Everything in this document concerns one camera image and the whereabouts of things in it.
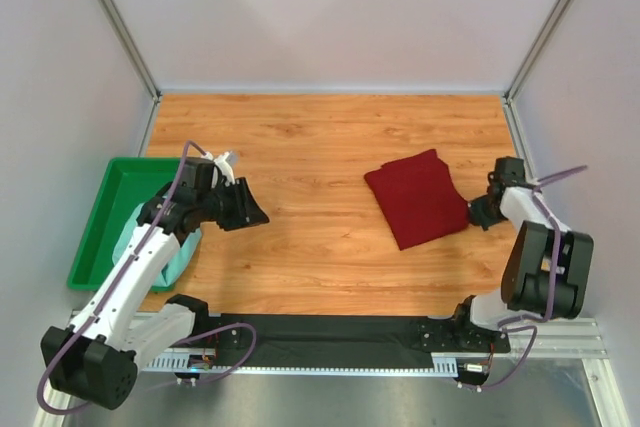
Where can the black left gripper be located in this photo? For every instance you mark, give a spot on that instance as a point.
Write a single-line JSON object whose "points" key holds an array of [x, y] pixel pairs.
{"points": [[247, 211]]}

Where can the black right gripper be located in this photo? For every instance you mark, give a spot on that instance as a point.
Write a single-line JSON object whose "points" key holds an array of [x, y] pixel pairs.
{"points": [[475, 215]]}

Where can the dark red t-shirt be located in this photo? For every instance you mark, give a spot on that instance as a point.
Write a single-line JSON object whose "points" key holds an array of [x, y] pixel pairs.
{"points": [[418, 199]]}

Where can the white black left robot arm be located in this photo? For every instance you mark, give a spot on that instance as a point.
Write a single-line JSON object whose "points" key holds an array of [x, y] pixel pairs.
{"points": [[98, 356]]}

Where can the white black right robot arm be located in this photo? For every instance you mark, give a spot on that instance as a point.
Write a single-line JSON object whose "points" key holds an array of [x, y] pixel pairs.
{"points": [[546, 274]]}

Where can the green plastic tray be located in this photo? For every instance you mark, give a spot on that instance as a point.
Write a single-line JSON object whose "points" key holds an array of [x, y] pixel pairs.
{"points": [[127, 183]]}

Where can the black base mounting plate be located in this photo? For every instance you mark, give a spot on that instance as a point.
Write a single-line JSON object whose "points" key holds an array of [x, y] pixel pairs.
{"points": [[396, 341]]}

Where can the right aluminium corner post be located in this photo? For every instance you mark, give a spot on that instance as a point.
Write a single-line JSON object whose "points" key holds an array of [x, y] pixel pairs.
{"points": [[543, 37]]}

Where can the aluminium corner post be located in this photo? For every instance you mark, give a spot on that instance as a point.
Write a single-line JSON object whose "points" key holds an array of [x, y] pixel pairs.
{"points": [[543, 37], [118, 24]]}

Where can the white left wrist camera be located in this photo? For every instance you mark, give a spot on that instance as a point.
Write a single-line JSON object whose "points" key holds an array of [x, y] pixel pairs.
{"points": [[223, 170]]}

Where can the aluminium frame rail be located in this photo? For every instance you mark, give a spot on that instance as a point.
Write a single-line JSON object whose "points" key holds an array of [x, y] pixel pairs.
{"points": [[568, 339]]}

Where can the slotted white cable duct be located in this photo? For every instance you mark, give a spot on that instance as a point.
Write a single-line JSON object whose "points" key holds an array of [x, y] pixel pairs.
{"points": [[185, 363]]}

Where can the left aluminium corner post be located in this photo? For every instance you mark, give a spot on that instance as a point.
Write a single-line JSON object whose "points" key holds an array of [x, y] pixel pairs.
{"points": [[118, 24]]}

